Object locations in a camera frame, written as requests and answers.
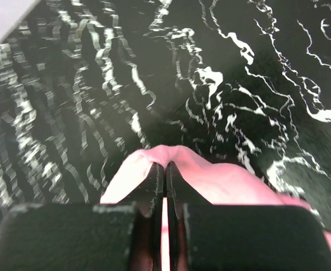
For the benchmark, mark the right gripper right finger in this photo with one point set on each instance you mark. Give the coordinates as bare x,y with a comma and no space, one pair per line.
204,236

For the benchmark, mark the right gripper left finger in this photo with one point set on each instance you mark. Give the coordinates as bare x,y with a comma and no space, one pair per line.
84,236

